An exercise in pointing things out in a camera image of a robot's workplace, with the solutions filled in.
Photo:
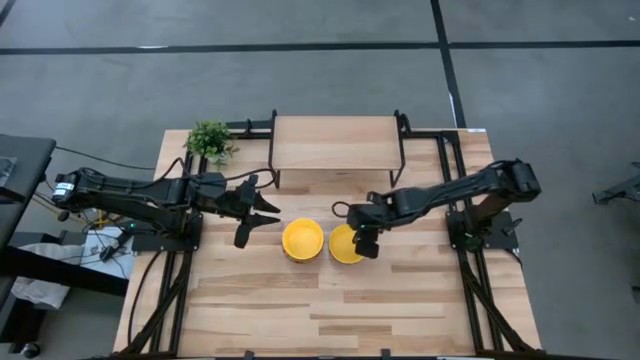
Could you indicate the white crumpled sheet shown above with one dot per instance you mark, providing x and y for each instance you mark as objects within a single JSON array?
[{"x": 40, "y": 295}]

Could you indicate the black caster wheel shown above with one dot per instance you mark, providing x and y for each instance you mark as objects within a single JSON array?
[{"x": 30, "y": 350}]

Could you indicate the black aluminium table frame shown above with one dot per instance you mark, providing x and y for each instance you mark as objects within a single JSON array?
[{"x": 430, "y": 134}]

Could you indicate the wooden shelf with black legs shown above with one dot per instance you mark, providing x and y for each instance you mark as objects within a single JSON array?
[{"x": 335, "y": 142}]

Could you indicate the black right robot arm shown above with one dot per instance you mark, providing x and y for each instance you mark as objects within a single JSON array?
[{"x": 450, "y": 190}]

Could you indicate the black bench bar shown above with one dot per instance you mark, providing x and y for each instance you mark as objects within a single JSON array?
[{"x": 60, "y": 272}]

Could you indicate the yellow plastic mini bowl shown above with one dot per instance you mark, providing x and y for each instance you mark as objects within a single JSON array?
[
  {"x": 302, "y": 239},
  {"x": 342, "y": 246}
]

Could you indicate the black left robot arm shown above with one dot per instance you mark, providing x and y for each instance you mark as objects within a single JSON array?
[{"x": 125, "y": 195}]

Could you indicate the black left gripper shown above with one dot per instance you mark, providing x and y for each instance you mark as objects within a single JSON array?
[{"x": 225, "y": 200}]

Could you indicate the black side desk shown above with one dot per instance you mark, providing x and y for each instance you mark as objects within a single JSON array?
[{"x": 25, "y": 160}]

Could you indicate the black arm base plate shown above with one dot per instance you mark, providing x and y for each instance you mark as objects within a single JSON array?
[
  {"x": 165, "y": 242},
  {"x": 500, "y": 235}
]

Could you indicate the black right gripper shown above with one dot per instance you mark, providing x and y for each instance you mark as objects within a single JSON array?
[{"x": 375, "y": 212}]

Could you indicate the black tripod stand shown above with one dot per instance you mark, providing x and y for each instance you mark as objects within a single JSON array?
[{"x": 620, "y": 190}]

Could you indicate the small potted green plant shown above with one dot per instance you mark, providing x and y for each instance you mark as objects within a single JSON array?
[{"x": 210, "y": 140}]

